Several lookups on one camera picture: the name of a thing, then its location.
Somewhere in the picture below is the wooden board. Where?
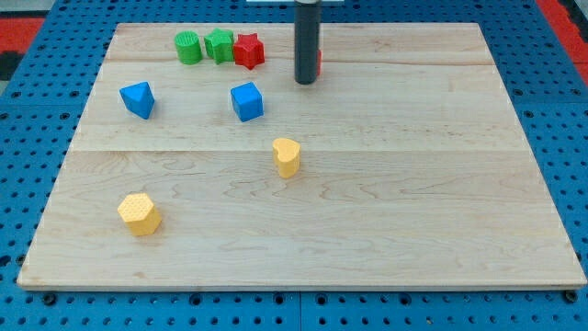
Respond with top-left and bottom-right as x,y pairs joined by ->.
17,23 -> 586,291

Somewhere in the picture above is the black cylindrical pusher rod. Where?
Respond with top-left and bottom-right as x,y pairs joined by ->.
294,0 -> 322,85

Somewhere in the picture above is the green star block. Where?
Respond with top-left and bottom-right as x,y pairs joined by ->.
204,28 -> 234,64

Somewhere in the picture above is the blue cube block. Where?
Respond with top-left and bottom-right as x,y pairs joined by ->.
231,82 -> 264,122

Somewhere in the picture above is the red circle block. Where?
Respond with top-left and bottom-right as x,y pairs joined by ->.
316,49 -> 322,77

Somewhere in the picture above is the red star block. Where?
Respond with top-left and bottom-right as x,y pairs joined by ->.
232,33 -> 265,70

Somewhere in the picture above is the yellow hexagon block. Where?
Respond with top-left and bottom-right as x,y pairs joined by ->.
118,193 -> 162,236

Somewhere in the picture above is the blue triangle block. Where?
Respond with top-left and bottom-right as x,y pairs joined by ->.
119,82 -> 155,120

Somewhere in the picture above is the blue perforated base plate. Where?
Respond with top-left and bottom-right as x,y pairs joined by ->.
1,0 -> 587,330

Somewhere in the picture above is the yellow heart block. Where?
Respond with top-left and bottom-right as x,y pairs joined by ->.
272,138 -> 301,178

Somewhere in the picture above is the green cylinder block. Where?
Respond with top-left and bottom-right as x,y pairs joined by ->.
174,30 -> 203,65

